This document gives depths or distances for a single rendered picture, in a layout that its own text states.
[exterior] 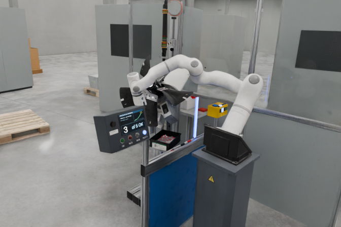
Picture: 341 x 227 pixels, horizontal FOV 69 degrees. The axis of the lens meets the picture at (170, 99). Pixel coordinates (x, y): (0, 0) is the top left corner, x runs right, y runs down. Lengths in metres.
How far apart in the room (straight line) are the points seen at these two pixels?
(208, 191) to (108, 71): 3.58
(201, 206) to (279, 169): 1.03
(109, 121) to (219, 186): 0.75
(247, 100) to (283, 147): 0.95
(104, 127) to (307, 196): 1.89
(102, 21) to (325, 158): 3.95
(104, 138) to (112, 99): 3.60
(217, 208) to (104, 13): 3.89
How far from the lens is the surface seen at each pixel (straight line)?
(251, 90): 1.58
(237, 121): 1.53
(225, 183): 1.52
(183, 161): 1.90
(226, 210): 1.62
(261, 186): 2.68
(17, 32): 7.44
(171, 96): 1.92
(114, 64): 4.67
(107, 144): 1.26
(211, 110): 2.05
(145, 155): 1.54
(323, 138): 2.32
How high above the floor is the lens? 1.66
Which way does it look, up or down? 16 degrees down
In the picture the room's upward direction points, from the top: 2 degrees clockwise
